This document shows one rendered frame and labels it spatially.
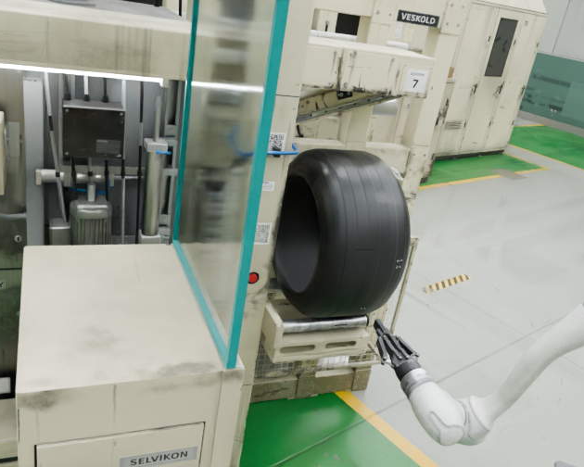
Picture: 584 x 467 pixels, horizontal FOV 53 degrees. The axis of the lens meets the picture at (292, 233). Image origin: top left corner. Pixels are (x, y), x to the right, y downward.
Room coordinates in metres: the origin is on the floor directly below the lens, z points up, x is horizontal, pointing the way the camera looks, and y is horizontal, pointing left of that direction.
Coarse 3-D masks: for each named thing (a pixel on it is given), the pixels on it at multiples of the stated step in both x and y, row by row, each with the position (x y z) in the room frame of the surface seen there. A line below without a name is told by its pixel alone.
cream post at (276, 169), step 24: (312, 0) 1.69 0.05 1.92; (288, 24) 1.66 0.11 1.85; (288, 48) 1.67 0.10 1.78; (288, 72) 1.67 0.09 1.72; (288, 96) 1.68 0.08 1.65; (288, 120) 1.68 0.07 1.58; (288, 144) 1.69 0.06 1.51; (264, 192) 1.66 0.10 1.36; (264, 216) 1.67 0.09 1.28; (264, 264) 1.68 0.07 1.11; (264, 288) 1.69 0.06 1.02; (240, 336) 1.66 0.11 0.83; (240, 408) 1.68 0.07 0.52; (240, 432) 1.68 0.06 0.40
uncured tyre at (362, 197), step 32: (320, 160) 1.80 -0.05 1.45; (352, 160) 1.81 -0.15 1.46; (288, 192) 2.08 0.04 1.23; (320, 192) 1.70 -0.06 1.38; (352, 192) 1.68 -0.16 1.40; (384, 192) 1.73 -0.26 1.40; (288, 224) 2.08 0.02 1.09; (320, 224) 1.65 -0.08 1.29; (352, 224) 1.61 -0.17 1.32; (384, 224) 1.66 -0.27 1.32; (288, 256) 2.02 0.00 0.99; (320, 256) 1.62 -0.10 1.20; (352, 256) 1.58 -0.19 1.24; (384, 256) 1.63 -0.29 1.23; (288, 288) 1.78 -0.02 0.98; (320, 288) 1.60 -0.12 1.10; (352, 288) 1.59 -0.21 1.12; (384, 288) 1.64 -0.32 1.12
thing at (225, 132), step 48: (240, 0) 1.09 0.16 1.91; (288, 0) 0.91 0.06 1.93; (192, 48) 1.39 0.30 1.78; (240, 48) 1.06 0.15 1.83; (192, 96) 1.35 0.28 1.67; (240, 96) 1.02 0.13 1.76; (192, 144) 1.31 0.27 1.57; (240, 144) 0.99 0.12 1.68; (192, 192) 1.27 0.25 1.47; (240, 192) 0.96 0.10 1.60; (192, 240) 1.23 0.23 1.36; (240, 240) 0.93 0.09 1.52; (192, 288) 1.17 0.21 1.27; (240, 288) 0.90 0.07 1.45
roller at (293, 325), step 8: (288, 320) 1.67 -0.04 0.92; (296, 320) 1.68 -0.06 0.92; (304, 320) 1.69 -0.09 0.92; (312, 320) 1.70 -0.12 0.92; (320, 320) 1.71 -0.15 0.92; (328, 320) 1.72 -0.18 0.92; (336, 320) 1.73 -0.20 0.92; (344, 320) 1.74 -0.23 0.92; (352, 320) 1.76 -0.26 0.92; (360, 320) 1.77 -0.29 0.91; (368, 320) 1.78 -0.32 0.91; (288, 328) 1.65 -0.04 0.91; (296, 328) 1.66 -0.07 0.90; (304, 328) 1.67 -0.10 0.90; (312, 328) 1.69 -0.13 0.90; (320, 328) 1.70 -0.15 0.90; (328, 328) 1.71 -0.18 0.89; (336, 328) 1.73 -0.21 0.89
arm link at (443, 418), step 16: (432, 384) 1.32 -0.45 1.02; (416, 400) 1.28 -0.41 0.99; (432, 400) 1.26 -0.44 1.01; (448, 400) 1.26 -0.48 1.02; (416, 416) 1.26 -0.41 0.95; (432, 416) 1.22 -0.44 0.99; (448, 416) 1.21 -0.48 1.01; (464, 416) 1.28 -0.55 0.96; (432, 432) 1.20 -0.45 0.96; (448, 432) 1.19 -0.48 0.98
